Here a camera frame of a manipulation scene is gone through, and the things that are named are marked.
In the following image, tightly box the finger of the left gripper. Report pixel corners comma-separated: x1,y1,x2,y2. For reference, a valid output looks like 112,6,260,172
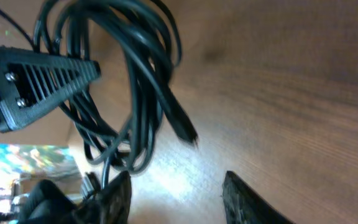
0,47,101,133

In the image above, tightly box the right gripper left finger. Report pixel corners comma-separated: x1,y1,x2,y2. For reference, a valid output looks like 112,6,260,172
98,171,132,224

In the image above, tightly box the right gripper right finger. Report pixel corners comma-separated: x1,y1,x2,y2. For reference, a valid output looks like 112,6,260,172
222,170,293,224

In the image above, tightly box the black usb cable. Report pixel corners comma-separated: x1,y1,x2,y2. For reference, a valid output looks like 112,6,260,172
0,0,199,175

